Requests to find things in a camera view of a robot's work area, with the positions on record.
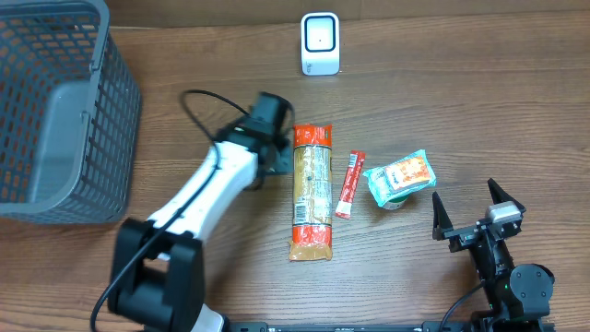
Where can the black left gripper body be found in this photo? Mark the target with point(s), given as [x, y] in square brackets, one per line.
[283, 162]

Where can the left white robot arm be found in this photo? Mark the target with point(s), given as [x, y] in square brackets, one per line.
[158, 275]

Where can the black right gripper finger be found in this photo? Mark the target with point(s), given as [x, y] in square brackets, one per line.
[441, 221]
[498, 195]

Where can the green lid jar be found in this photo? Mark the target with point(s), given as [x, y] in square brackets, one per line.
[395, 203]

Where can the orange snack packet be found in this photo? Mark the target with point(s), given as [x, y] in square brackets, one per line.
[409, 174]

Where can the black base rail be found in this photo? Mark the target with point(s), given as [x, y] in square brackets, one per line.
[427, 326]

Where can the spaghetti pack orange ends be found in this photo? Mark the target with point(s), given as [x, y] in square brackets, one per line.
[312, 193]

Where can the mint green wipes pack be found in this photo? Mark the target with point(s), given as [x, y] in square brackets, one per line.
[379, 186]

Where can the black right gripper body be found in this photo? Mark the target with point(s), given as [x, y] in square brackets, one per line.
[489, 253]

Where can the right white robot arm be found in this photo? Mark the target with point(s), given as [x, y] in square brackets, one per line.
[518, 296]

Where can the red sachet stick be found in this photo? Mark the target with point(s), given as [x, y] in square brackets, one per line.
[349, 188]

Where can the dark grey plastic basket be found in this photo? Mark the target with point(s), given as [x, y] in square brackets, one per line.
[70, 110]

